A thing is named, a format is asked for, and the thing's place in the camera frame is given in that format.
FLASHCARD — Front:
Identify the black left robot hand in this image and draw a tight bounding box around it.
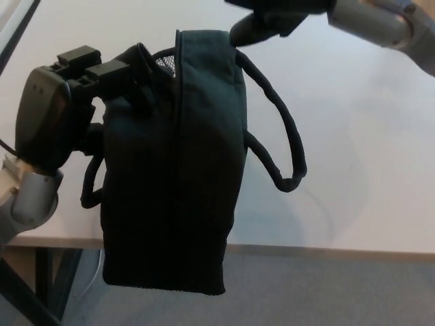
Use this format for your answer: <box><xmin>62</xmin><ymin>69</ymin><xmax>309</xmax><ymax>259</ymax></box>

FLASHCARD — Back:
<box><xmin>14</xmin><ymin>44</ymin><xmax>154</xmax><ymax>171</ymax></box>

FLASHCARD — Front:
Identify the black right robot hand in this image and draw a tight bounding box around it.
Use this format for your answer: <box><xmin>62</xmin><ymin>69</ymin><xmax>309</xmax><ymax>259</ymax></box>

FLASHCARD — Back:
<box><xmin>224</xmin><ymin>0</ymin><xmax>337</xmax><ymax>48</ymax></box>

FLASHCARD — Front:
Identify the black fabric lunch bag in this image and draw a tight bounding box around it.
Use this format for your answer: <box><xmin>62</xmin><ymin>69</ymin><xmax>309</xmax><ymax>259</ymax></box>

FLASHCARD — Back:
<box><xmin>80</xmin><ymin>29</ymin><xmax>309</xmax><ymax>296</ymax></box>

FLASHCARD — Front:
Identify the white neighbouring desk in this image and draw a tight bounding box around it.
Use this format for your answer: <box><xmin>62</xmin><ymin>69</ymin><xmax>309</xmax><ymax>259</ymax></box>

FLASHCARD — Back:
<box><xmin>0</xmin><ymin>0</ymin><xmax>35</xmax><ymax>52</ymax></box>

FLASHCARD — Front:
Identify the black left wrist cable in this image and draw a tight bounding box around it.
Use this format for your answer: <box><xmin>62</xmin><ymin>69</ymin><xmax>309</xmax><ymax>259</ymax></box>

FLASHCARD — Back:
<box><xmin>0</xmin><ymin>138</ymin><xmax>18</xmax><ymax>154</ymax></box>

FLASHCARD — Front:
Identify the white floor cable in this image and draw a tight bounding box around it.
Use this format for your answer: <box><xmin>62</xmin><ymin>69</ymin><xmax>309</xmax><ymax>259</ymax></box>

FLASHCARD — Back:
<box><xmin>81</xmin><ymin>249</ymin><xmax>103</xmax><ymax>303</ymax></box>

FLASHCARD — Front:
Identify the black metal table frame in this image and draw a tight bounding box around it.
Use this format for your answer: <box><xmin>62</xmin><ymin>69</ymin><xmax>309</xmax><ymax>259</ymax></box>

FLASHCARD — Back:
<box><xmin>0</xmin><ymin>247</ymin><xmax>83</xmax><ymax>326</ymax></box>

